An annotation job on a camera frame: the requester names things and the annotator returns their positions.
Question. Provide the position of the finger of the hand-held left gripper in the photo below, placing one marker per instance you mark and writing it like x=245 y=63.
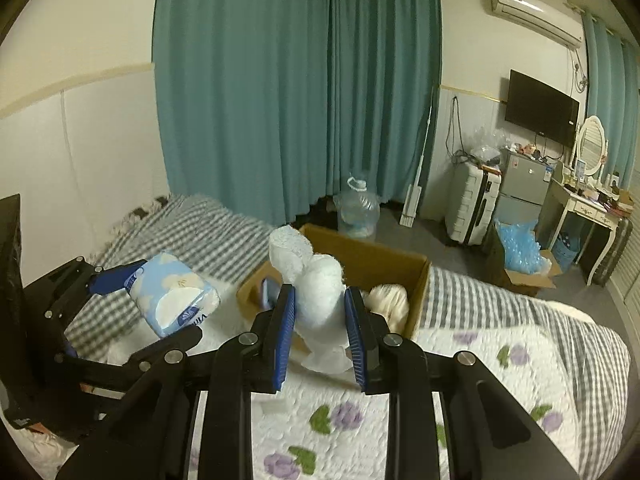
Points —
x=172 y=341
x=114 y=279

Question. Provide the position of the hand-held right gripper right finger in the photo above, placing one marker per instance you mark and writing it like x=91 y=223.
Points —
x=356 y=345

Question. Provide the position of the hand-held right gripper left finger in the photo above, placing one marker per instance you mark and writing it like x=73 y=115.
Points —
x=281 y=345

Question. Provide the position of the blue tissue pack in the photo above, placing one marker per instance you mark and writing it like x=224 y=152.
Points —
x=170 y=295

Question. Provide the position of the white plush toy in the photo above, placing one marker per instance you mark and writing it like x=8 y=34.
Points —
x=320 y=285

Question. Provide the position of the cream plush toy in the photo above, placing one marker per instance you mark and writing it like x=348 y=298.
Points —
x=390 y=302

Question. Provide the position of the small blue packet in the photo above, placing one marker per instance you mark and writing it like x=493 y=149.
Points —
x=266 y=292

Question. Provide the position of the grey checked blanket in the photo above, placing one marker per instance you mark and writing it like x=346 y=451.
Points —
x=215 y=225

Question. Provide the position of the clear plastic water jug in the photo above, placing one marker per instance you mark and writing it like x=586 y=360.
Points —
x=357 y=210

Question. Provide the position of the white flat mop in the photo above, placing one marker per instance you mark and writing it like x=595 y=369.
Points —
x=407 y=210

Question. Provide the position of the white floral quilt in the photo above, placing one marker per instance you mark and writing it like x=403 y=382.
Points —
x=500 y=385

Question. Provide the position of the white suitcase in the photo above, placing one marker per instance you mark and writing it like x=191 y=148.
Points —
x=470 y=205

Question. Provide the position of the cardboard box of plastic bags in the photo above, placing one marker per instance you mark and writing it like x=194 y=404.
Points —
x=530 y=280

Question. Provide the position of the pile of blue plastic bags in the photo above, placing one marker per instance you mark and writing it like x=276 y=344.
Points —
x=520 y=247

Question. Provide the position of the blue plastic basket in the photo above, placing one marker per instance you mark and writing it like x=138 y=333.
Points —
x=567 y=255

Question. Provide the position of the clear plastic bag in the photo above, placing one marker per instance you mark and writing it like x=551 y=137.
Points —
x=485 y=154

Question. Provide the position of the small grey fridge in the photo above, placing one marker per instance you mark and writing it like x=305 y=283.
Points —
x=525 y=185

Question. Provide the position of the wide teal curtain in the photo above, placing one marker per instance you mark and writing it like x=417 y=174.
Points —
x=250 y=85

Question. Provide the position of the white dressing table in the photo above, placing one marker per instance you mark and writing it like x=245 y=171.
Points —
x=590 y=207

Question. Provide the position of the white oval mirror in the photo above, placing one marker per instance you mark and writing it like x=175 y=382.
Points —
x=591 y=145

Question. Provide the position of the narrow teal curtain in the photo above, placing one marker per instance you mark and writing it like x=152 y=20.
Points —
x=600 y=85

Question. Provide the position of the white air conditioner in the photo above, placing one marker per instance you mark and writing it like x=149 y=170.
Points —
x=535 y=12

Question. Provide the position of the small photo frame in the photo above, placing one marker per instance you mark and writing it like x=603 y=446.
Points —
x=580 y=170

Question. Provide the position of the black wall television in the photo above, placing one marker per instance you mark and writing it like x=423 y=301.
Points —
x=540 y=107

